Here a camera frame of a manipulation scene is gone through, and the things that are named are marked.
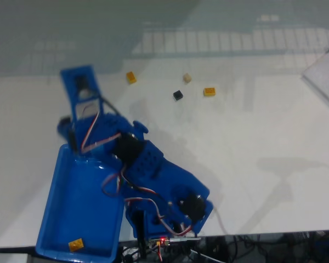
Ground red black arm servo wire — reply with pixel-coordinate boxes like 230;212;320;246
101;164;198;237

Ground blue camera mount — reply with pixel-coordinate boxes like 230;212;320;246
59;64;103;123

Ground red white gripper servo wire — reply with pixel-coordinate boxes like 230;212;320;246
81;109;121;154

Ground blue plastic bin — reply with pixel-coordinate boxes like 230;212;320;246
35;144;127;263

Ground white flat panel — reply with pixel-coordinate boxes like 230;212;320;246
301;42;329;116

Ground thin white cable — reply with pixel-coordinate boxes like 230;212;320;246
211;205;229;236

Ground black clamp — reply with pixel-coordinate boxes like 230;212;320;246
136;210;148;260

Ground tangled black cables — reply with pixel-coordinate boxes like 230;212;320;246
200;231;329;263

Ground controller board with red light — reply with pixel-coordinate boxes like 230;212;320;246
149;236;173;247

